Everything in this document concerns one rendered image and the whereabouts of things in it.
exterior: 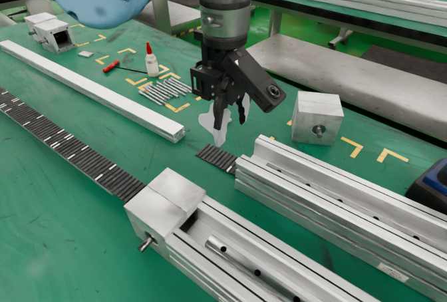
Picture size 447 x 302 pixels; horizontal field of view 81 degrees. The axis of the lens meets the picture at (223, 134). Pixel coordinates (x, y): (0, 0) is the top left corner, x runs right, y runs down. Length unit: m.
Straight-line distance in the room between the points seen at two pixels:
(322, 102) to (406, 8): 1.13
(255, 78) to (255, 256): 0.28
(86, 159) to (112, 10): 0.44
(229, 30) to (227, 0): 0.04
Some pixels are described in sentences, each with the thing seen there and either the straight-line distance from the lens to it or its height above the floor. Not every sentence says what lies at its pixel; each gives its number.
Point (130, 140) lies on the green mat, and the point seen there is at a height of 0.78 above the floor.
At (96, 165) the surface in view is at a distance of 0.63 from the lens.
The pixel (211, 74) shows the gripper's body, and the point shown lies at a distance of 0.45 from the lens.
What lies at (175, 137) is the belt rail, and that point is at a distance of 0.67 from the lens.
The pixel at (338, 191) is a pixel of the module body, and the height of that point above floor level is 0.83.
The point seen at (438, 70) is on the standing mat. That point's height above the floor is 0.02.
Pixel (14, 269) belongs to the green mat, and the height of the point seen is 0.78.
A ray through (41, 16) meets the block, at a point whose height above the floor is 0.87.
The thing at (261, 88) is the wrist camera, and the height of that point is 1.02.
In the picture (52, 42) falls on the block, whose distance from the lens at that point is 1.26.
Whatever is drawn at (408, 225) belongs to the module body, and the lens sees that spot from 0.56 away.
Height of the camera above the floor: 1.24
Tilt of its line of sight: 42 degrees down
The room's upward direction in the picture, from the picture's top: straight up
